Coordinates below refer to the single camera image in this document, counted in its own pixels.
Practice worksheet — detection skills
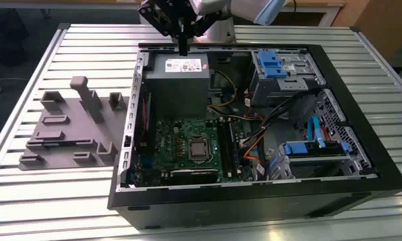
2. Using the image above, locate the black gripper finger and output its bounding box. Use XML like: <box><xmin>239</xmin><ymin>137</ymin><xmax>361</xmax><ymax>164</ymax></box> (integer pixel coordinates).
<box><xmin>136</xmin><ymin>4</ymin><xmax>186</xmax><ymax>57</ymax></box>
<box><xmin>183</xmin><ymin>14</ymin><xmax>219</xmax><ymax>57</ymax></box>

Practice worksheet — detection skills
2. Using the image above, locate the blue RAM stick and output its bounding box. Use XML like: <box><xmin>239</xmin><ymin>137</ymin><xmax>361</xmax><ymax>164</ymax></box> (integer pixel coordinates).
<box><xmin>41</xmin><ymin>142</ymin><xmax>81</xmax><ymax>148</ymax></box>

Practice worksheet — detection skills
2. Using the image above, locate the black RAM slot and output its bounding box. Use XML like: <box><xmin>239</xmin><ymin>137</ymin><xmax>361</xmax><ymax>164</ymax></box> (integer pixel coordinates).
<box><xmin>218</xmin><ymin>118</ymin><xmax>234</xmax><ymax>178</ymax></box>

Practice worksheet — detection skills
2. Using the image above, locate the blue drive latch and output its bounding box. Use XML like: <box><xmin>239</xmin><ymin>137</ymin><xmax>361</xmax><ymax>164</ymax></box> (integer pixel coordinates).
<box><xmin>258</xmin><ymin>51</ymin><xmax>287</xmax><ymax>79</ymax></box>

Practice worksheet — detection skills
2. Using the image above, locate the grey power supply unit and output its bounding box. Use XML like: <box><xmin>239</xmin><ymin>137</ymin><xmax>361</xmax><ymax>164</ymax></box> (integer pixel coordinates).
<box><xmin>143</xmin><ymin>53</ymin><xmax>211</xmax><ymax>121</ymax></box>

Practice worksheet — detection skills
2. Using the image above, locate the metal drive cage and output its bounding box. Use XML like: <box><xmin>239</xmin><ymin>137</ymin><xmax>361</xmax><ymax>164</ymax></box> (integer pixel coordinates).
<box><xmin>250</xmin><ymin>49</ymin><xmax>326</xmax><ymax>106</ymax></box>

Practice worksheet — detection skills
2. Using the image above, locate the green motherboard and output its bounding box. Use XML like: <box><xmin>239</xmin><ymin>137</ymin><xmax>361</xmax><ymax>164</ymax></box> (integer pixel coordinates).
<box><xmin>134</xmin><ymin>117</ymin><xmax>255</xmax><ymax>186</ymax></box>

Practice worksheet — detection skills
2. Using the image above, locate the grey parts rack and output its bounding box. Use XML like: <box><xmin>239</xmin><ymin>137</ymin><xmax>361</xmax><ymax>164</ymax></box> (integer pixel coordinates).
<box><xmin>17</xmin><ymin>76</ymin><xmax>131</xmax><ymax>172</ymax></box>

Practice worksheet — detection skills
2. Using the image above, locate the black mesh bin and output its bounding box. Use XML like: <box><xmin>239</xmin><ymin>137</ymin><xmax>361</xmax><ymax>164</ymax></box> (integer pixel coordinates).
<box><xmin>0</xmin><ymin>7</ymin><xmax>31</xmax><ymax>67</ymax></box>

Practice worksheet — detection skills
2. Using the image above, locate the silver CPU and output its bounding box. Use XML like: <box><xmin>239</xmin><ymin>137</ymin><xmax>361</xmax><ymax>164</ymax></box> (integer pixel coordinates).
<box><xmin>187</xmin><ymin>142</ymin><xmax>208</xmax><ymax>157</ymax></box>

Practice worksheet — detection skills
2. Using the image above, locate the wooden cabinet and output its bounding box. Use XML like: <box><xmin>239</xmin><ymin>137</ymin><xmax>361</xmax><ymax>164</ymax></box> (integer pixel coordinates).
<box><xmin>333</xmin><ymin>0</ymin><xmax>402</xmax><ymax>67</ymax></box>

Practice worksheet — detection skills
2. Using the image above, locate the CPU socket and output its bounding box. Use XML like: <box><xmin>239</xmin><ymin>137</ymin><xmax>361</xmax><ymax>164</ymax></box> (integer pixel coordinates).
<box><xmin>183</xmin><ymin>135</ymin><xmax>215</xmax><ymax>166</ymax></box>

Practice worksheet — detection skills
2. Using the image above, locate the hard disk in blue carrier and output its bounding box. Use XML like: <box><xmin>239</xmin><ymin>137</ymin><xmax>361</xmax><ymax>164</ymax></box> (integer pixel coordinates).
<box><xmin>282</xmin><ymin>141</ymin><xmax>350</xmax><ymax>158</ymax></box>

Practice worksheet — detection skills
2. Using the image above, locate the black graphics card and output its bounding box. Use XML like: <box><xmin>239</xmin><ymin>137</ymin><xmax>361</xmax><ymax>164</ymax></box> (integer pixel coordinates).
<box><xmin>168</xmin><ymin>168</ymin><xmax>219</xmax><ymax>185</ymax></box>

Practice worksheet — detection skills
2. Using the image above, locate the metal disk bay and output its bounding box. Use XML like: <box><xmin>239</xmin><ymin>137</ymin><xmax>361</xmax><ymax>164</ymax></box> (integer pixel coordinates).
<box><xmin>266</xmin><ymin>148</ymin><xmax>369</xmax><ymax>180</ymax></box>

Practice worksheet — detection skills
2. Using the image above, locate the black PC case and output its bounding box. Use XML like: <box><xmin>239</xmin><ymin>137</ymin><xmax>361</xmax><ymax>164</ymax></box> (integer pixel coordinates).
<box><xmin>107</xmin><ymin>42</ymin><xmax>402</xmax><ymax>230</ymax></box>

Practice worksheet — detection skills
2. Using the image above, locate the yellow wire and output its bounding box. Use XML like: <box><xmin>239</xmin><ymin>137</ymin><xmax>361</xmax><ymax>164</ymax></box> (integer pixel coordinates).
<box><xmin>207</xmin><ymin>70</ymin><xmax>239</xmax><ymax>108</ymax></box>

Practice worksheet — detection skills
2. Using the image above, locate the black cable bundle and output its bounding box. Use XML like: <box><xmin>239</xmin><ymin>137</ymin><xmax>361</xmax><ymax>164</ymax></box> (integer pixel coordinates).
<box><xmin>243</xmin><ymin>91</ymin><xmax>322</xmax><ymax>146</ymax></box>

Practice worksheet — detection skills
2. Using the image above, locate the orange wire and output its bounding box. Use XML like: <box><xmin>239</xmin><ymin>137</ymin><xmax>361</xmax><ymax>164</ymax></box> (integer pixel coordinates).
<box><xmin>243</xmin><ymin>144</ymin><xmax>266</xmax><ymax>161</ymax></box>

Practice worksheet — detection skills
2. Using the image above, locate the blue wire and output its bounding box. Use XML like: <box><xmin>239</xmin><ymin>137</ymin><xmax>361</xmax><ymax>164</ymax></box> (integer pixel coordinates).
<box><xmin>307</xmin><ymin>115</ymin><xmax>326</xmax><ymax>148</ymax></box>

